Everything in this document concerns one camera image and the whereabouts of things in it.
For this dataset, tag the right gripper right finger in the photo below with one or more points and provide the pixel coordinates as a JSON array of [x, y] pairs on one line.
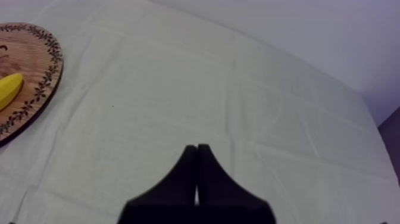
[[228, 197]]

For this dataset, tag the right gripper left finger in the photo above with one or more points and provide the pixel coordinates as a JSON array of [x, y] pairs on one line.
[[168, 197]]

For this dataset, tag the round wooden board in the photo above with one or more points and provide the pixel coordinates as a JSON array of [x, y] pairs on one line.
[[28, 56]]

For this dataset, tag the yellow toy banana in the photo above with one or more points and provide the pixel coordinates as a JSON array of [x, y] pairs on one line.
[[9, 87]]

